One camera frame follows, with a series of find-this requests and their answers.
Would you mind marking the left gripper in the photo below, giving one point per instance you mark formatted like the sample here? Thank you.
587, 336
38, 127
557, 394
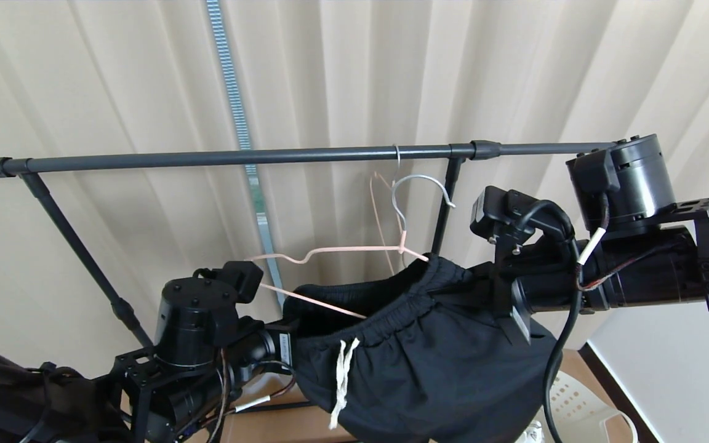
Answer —
274, 347

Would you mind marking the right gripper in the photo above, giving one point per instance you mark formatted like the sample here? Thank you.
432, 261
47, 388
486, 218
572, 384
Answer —
545, 286

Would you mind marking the black shorts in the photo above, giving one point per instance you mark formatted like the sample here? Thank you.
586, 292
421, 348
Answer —
440, 369

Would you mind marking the pink clothes hanger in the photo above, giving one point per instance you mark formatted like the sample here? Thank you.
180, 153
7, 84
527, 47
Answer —
396, 157
402, 243

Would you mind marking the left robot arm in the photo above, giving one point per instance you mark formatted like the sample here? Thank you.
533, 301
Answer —
194, 320

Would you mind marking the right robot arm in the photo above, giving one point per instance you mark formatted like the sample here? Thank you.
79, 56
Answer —
637, 184

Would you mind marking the white laundry basket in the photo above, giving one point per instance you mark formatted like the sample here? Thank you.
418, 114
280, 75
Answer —
588, 412

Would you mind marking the black clothes rack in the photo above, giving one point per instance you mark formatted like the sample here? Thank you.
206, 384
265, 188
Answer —
145, 160

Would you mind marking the white garment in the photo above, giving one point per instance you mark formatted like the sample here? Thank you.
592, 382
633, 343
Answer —
533, 434

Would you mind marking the beige curtain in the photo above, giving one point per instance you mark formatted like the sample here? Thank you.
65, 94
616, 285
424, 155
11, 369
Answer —
514, 61

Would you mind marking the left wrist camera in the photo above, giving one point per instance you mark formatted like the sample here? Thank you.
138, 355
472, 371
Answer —
240, 277

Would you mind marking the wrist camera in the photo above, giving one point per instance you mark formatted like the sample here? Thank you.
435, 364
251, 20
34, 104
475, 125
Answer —
502, 212
240, 277

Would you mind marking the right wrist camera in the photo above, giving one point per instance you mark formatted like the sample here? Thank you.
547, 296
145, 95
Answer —
502, 212

